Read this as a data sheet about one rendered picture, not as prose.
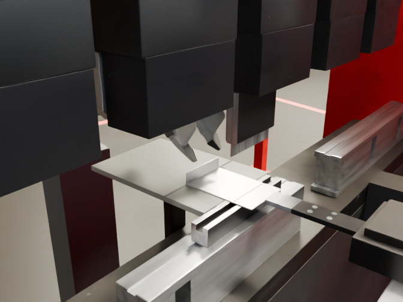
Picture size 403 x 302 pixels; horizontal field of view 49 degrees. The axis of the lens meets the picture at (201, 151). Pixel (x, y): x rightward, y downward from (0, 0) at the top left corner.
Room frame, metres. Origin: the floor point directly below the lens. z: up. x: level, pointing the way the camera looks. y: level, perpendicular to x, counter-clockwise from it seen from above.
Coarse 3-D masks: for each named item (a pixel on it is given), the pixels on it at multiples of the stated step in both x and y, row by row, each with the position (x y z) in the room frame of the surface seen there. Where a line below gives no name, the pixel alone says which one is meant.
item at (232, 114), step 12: (240, 96) 0.58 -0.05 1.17; (252, 96) 0.60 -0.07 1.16; (264, 96) 0.63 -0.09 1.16; (228, 108) 0.58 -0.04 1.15; (240, 108) 0.58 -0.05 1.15; (252, 108) 0.60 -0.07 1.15; (264, 108) 0.63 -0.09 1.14; (228, 120) 0.58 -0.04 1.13; (240, 120) 0.58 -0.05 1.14; (252, 120) 0.60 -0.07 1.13; (264, 120) 0.63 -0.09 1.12; (228, 132) 0.58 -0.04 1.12; (240, 132) 0.58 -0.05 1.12; (252, 132) 0.61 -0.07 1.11; (264, 132) 0.65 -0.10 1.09; (240, 144) 0.60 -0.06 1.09; (252, 144) 0.62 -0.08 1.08
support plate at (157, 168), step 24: (144, 144) 0.83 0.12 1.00; (168, 144) 0.83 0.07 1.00; (96, 168) 0.72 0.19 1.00; (120, 168) 0.71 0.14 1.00; (144, 168) 0.71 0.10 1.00; (168, 168) 0.71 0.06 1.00; (192, 168) 0.71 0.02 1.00; (240, 168) 0.71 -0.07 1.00; (144, 192) 0.64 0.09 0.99; (168, 192) 0.62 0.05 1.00; (192, 192) 0.62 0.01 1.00
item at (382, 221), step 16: (288, 208) 0.57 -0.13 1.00; (304, 208) 0.57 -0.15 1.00; (320, 208) 0.57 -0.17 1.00; (384, 208) 0.51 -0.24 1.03; (400, 208) 0.51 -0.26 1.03; (336, 224) 0.52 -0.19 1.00; (352, 224) 0.52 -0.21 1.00; (368, 224) 0.47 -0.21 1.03; (384, 224) 0.47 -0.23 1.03; (400, 224) 0.47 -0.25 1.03; (352, 240) 0.46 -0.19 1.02; (368, 240) 0.46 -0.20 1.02; (384, 240) 0.45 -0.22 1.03; (400, 240) 0.44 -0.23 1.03; (352, 256) 0.46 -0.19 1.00; (368, 256) 0.45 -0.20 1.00; (384, 256) 0.44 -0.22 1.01; (400, 256) 0.43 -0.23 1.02; (384, 272) 0.44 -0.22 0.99; (400, 272) 0.43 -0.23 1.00
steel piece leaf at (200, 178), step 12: (204, 168) 0.69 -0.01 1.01; (216, 168) 0.71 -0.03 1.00; (192, 180) 0.66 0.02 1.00; (204, 180) 0.66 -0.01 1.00; (216, 180) 0.66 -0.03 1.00; (228, 180) 0.66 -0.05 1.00; (240, 180) 0.66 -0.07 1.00; (252, 180) 0.66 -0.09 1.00; (216, 192) 0.62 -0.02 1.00; (228, 192) 0.62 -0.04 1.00; (240, 192) 0.62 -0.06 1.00
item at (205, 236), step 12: (264, 180) 0.67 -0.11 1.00; (276, 180) 0.67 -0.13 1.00; (228, 204) 0.59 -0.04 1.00; (264, 204) 0.63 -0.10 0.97; (204, 216) 0.55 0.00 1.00; (216, 216) 0.57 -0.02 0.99; (228, 216) 0.55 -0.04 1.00; (240, 216) 0.58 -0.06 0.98; (192, 228) 0.53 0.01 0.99; (204, 228) 0.52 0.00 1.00; (216, 228) 0.53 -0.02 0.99; (228, 228) 0.55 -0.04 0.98; (192, 240) 0.53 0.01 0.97; (204, 240) 0.52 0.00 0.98; (216, 240) 0.53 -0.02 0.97
